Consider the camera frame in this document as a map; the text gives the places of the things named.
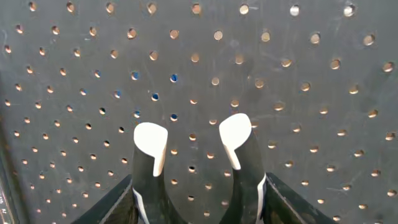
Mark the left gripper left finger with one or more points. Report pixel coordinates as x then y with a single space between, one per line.
116 205

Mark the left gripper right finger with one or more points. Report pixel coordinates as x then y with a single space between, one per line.
286 207

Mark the black pegboard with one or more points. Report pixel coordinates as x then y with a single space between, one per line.
199 62

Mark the black pliers with white tips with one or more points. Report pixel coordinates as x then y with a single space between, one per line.
149 174

